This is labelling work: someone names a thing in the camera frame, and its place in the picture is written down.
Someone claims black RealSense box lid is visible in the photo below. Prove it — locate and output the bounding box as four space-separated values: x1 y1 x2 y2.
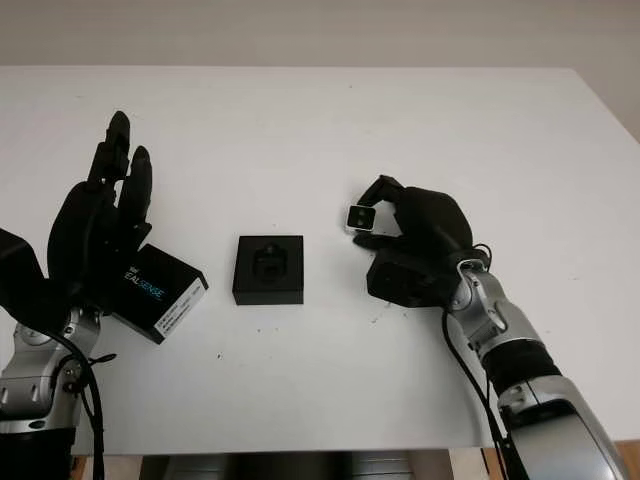
107 243 211 346

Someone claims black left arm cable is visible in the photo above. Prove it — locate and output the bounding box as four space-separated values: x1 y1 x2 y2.
49 327 119 480

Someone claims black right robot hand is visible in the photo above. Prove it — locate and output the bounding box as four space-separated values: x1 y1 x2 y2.
352 174 476 257

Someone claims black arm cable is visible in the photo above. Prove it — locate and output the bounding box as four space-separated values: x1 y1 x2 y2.
441 242 526 480
49 327 119 480

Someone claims black camera box base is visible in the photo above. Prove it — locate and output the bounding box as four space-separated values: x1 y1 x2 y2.
231 234 306 307

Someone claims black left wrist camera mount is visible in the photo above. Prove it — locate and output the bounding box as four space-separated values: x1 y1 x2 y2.
0 228 51 324

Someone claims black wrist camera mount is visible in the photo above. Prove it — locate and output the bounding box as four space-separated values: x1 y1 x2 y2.
0 228 51 324
366 248 454 310

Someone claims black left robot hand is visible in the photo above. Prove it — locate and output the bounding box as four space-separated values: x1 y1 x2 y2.
46 110 154 315

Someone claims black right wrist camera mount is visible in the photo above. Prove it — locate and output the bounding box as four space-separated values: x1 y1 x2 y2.
366 248 454 310

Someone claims small silver depth camera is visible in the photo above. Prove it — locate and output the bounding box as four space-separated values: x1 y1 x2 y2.
343 203 377 234

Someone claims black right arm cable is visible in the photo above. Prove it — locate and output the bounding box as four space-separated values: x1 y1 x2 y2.
441 242 526 480

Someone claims grey robot torso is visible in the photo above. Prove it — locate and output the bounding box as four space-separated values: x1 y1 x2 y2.
142 451 451 480

